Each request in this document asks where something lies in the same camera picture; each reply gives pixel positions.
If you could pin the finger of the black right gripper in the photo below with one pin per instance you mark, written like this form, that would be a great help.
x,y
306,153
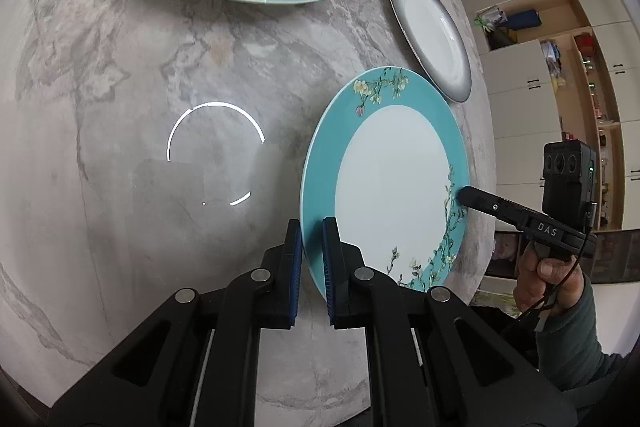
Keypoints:
x,y
492,205

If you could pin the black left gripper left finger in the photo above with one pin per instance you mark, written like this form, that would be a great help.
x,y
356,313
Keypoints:
x,y
284,262

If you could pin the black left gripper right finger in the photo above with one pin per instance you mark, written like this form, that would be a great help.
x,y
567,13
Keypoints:
x,y
340,262

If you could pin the right hand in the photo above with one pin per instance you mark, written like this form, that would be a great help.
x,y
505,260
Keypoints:
x,y
535,275

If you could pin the grey rimmed white plate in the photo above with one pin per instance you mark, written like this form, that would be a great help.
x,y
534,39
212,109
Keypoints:
x,y
437,44

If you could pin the beige wall cabinet unit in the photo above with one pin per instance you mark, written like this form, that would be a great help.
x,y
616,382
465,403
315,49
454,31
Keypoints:
x,y
563,70

